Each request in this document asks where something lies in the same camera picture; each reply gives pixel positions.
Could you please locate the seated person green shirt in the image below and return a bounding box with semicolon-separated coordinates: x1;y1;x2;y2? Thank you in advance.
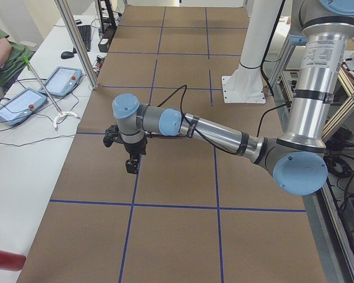
0;29;34;99

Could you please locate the black small box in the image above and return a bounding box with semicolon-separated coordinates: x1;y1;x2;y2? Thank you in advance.
98;38;111;53

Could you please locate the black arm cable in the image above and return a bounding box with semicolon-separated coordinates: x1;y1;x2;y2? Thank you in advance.
147;84;293;154

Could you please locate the aluminium frame post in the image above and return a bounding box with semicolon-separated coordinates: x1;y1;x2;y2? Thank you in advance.
54;0;99;90

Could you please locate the black computer mouse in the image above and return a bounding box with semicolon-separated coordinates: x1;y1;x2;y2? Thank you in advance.
60;51;74;60

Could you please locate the metal reacher grabber stick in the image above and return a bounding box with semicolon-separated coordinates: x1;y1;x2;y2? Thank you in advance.
22;56;80;130

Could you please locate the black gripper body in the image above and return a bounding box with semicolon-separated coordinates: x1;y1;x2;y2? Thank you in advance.
124;138;148;156

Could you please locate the far teach pendant tablet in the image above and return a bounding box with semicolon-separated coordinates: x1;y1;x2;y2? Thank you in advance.
44;66;82;98

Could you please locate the black keyboard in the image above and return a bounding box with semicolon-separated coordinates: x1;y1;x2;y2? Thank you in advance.
77;25;91;52

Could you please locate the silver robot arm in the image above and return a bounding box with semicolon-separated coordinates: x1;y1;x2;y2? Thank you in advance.
103;1;354;195

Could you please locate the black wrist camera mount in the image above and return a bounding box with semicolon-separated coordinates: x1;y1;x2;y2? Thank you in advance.
103;124;124;147

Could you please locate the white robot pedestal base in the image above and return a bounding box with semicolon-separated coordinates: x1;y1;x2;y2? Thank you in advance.
222;0;284;104

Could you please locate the red cylinder bottle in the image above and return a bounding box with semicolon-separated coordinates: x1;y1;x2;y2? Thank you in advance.
0;250;26;271

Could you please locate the teach pendant tablet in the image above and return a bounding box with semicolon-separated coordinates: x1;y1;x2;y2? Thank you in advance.
0;88;47;126
44;66;82;98

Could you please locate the near teach pendant tablet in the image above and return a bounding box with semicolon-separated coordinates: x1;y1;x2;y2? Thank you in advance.
0;88;47;126

